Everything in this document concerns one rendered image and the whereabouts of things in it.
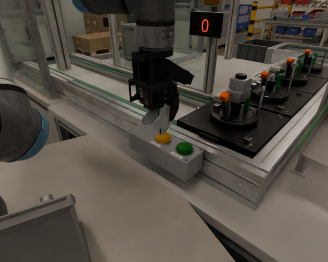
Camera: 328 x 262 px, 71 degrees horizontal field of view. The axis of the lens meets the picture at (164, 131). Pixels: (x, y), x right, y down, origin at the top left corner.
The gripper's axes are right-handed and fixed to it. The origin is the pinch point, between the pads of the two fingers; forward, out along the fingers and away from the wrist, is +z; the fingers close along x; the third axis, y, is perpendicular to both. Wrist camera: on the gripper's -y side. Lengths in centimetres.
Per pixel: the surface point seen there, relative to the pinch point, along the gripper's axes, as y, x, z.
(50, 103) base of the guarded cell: 1, -70, 13
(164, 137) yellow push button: 0.4, 0.8, 2.1
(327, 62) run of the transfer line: -143, 10, 7
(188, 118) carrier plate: -12.3, -1.3, 2.3
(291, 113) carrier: -37.2, 19.9, 2.2
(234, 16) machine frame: -128, -51, -17
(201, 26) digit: -30.7, -11.6, -20.7
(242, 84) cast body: -19.5, 10.2, -9.0
